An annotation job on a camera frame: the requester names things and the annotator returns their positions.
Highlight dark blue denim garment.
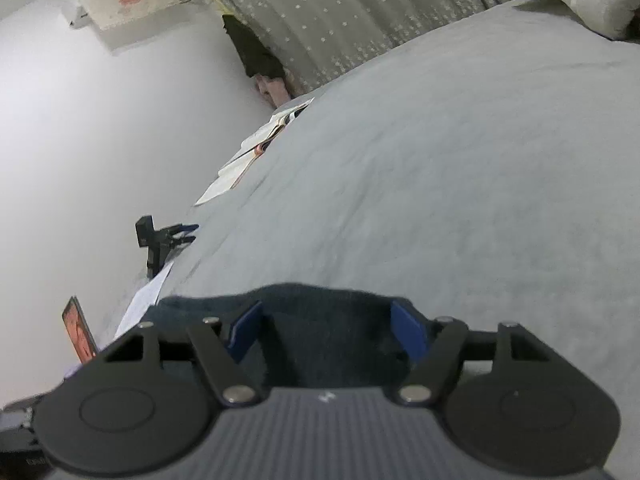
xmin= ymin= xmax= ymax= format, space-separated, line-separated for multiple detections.
xmin=143 ymin=283 xmax=437 ymax=391

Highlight white paper sheet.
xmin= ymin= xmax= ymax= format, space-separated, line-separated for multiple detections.
xmin=114 ymin=261 xmax=174 ymax=339

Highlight open white books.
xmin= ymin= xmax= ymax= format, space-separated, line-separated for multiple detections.
xmin=194 ymin=99 xmax=314 ymax=207

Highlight grey bed sheet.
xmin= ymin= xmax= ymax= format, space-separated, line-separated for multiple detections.
xmin=158 ymin=0 xmax=639 ymax=414

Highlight pink hanging garment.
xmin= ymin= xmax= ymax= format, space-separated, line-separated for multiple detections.
xmin=254 ymin=74 xmax=292 ymax=108

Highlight black hanging garment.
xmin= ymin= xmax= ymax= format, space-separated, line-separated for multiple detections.
xmin=222 ymin=14 xmax=285 ymax=79

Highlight grey star-patterned curtain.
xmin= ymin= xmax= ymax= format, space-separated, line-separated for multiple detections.
xmin=216 ymin=0 xmax=508 ymax=93

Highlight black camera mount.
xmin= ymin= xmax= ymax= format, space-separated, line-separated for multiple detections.
xmin=134 ymin=216 xmax=200 ymax=280

